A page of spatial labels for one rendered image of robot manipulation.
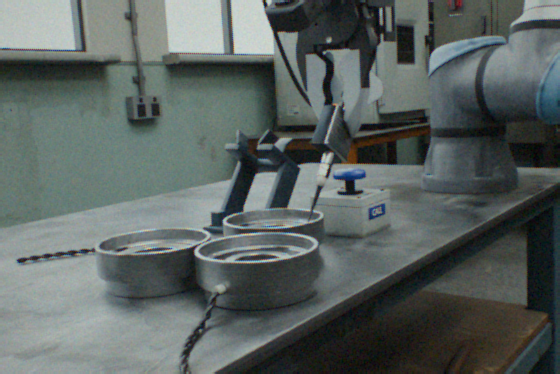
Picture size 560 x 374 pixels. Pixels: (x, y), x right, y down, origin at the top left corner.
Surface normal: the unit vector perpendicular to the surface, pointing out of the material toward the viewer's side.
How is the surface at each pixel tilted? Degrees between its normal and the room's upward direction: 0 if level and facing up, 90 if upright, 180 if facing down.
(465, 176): 72
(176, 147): 90
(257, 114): 90
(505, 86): 92
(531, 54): 77
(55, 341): 0
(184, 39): 90
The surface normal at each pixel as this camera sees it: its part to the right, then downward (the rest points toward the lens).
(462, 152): -0.36, -0.15
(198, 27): 0.80, 0.04
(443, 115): -0.81, 0.13
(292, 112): -0.59, 0.15
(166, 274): 0.36, 0.11
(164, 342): -0.06, -0.99
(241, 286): -0.20, 0.15
